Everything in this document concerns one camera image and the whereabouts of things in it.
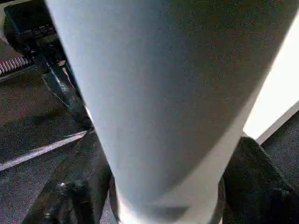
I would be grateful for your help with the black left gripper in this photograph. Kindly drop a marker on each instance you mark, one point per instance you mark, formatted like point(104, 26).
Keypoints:
point(28, 32)

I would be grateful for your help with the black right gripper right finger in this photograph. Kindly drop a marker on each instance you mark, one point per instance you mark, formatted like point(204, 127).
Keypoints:
point(257, 186)

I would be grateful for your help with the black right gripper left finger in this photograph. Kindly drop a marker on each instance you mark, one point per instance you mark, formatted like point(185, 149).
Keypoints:
point(74, 182)

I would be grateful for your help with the white plastic table leg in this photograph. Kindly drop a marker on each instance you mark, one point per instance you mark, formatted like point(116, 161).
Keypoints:
point(163, 93)

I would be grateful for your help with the white plastic table top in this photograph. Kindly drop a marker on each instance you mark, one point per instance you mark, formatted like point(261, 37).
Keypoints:
point(280, 84)

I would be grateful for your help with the black work mat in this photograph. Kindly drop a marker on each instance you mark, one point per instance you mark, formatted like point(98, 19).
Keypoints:
point(32, 135)

